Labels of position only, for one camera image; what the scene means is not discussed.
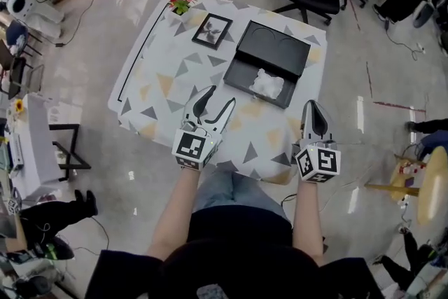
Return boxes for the triangle patterned white tablecloth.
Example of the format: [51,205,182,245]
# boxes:
[107,0,329,186]

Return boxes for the white box device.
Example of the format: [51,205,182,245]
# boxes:
[7,132,25,171]

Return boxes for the blue chair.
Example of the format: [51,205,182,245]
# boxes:
[5,20,43,57]

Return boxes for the dark folding chair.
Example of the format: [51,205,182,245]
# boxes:
[0,40,46,99]

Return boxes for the person's black top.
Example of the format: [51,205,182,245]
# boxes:
[83,204,386,299]

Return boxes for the person's blue jeans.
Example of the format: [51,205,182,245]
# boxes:
[193,169,292,223]

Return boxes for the round wooden stool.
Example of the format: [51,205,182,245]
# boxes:
[363,146,448,225]

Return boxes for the black floor cable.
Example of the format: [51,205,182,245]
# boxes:
[33,0,126,48]

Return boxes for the grey backpack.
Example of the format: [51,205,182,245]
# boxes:
[412,0,438,29]

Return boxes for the person's right forearm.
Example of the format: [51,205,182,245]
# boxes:
[291,179,326,265]

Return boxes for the white cloth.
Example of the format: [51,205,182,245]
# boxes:
[249,67,286,102]

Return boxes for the thin black strip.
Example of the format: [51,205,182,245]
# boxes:
[117,4,167,104]

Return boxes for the table with white cloth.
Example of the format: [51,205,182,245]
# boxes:
[6,93,92,199]

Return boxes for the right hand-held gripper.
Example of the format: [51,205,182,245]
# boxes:
[295,99,342,184]

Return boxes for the black box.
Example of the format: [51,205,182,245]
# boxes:
[222,20,312,110]

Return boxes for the person's left forearm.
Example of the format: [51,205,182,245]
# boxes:
[146,164,203,260]

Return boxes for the black picture frame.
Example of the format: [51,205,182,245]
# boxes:
[191,13,234,51]

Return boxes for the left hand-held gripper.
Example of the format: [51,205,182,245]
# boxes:
[171,84,237,173]

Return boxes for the pink flowers in white pot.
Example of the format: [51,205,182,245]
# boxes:
[164,0,197,25]

